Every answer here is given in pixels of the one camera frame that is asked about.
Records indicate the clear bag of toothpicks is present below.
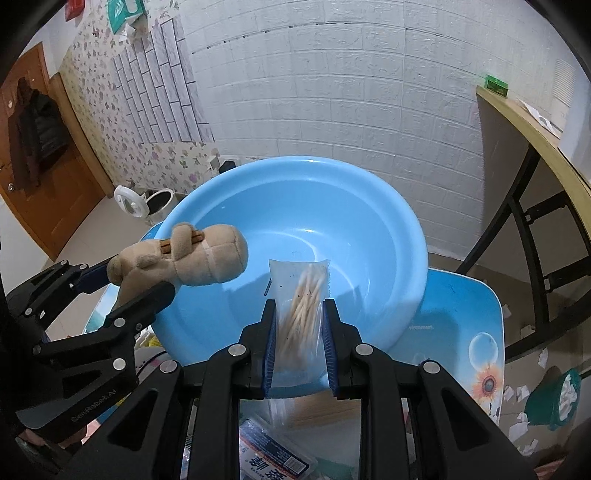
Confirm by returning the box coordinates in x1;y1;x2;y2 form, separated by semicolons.
270;260;329;390

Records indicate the blue-labelled packet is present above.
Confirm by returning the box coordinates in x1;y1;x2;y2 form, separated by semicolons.
238;417;318;480

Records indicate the tan plush bear toy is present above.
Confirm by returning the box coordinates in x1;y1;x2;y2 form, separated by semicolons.
106;223;249;308

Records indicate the brown wooden door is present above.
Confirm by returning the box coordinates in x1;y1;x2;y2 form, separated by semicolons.
1;43;113;260

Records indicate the blue picture-printed folding table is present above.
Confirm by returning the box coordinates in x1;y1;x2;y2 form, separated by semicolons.
83;222;506;480

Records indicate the dark jacket on door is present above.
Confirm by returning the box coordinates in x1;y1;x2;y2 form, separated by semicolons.
8;77;70;190

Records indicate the blue plastic basin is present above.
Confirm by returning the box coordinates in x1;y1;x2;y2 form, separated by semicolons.
153;157;428;365

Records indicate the green waste bin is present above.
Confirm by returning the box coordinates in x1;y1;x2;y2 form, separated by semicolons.
524;366;581;431

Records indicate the wooden desk with black legs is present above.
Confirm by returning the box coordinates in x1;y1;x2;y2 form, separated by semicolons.
457;87;590;362

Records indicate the green wet wipes pack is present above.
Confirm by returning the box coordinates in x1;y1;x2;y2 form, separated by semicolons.
106;0;146;34

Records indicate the white paper on desk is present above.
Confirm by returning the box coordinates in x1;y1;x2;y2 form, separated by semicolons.
519;100;562;138

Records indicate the green small box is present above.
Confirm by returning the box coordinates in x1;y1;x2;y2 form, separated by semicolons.
484;75;509;97

